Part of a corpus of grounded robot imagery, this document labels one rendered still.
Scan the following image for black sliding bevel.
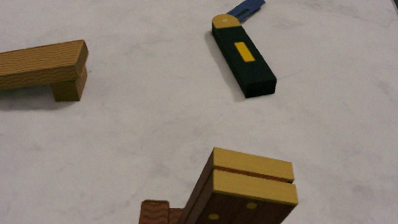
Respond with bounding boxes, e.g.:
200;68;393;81
212;0;277;98

